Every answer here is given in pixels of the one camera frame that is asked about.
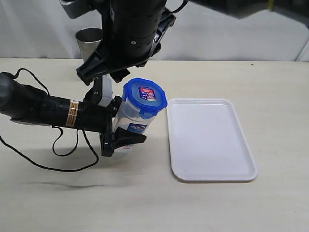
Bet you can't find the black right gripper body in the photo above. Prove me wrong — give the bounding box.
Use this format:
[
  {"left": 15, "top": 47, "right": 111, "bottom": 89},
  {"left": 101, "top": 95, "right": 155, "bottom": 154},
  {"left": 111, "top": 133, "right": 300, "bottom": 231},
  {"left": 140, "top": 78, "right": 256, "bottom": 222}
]
[{"left": 76, "top": 14, "right": 176, "bottom": 85}]

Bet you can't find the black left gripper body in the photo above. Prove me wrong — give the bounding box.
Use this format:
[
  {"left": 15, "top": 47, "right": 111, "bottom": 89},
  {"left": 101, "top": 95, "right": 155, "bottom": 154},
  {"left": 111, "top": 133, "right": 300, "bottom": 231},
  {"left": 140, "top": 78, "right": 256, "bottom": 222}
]
[{"left": 80, "top": 77, "right": 116, "bottom": 157}]

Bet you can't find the clear tall plastic container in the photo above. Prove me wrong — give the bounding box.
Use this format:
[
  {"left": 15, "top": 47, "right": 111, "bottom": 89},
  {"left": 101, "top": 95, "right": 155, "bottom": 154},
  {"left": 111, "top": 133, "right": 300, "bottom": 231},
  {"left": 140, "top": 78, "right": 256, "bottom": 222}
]
[{"left": 112, "top": 96, "right": 157, "bottom": 153}]

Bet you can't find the stainless steel tumbler cup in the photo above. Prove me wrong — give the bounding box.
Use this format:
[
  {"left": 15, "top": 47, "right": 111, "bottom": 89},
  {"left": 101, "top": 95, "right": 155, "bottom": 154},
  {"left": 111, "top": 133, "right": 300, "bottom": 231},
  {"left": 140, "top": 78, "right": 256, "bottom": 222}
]
[{"left": 75, "top": 28, "right": 102, "bottom": 61}]

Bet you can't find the blue plastic lid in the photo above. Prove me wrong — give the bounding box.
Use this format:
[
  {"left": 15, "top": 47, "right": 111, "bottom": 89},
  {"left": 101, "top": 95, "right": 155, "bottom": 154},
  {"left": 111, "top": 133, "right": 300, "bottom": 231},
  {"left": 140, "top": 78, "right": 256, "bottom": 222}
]
[{"left": 122, "top": 78, "right": 168, "bottom": 120}]

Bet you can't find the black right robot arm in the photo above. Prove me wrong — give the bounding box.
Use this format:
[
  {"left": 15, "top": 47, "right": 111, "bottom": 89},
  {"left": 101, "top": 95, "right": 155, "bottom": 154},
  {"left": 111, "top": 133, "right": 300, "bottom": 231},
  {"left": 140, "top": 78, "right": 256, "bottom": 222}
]
[{"left": 76, "top": 0, "right": 309, "bottom": 85}]

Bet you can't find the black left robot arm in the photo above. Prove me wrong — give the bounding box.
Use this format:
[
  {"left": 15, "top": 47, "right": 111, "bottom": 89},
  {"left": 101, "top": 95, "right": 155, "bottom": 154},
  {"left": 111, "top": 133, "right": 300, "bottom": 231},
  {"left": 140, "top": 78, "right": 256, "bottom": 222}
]
[{"left": 0, "top": 72, "right": 146, "bottom": 157}]

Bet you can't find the white rectangular plastic tray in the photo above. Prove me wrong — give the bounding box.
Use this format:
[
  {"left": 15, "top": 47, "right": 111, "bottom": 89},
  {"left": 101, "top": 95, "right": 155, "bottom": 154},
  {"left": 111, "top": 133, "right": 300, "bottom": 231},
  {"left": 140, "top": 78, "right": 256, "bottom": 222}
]
[{"left": 167, "top": 98, "right": 258, "bottom": 183}]

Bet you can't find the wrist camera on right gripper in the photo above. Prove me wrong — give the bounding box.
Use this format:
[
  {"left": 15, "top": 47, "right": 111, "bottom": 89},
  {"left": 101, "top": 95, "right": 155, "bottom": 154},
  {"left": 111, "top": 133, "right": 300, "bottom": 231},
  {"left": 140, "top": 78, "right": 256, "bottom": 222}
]
[{"left": 59, "top": 0, "right": 94, "bottom": 19}]

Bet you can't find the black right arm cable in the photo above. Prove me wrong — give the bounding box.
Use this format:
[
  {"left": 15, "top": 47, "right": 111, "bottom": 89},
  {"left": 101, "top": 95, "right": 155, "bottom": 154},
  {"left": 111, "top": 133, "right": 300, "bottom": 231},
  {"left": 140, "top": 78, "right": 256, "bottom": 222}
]
[{"left": 169, "top": 0, "right": 189, "bottom": 14}]

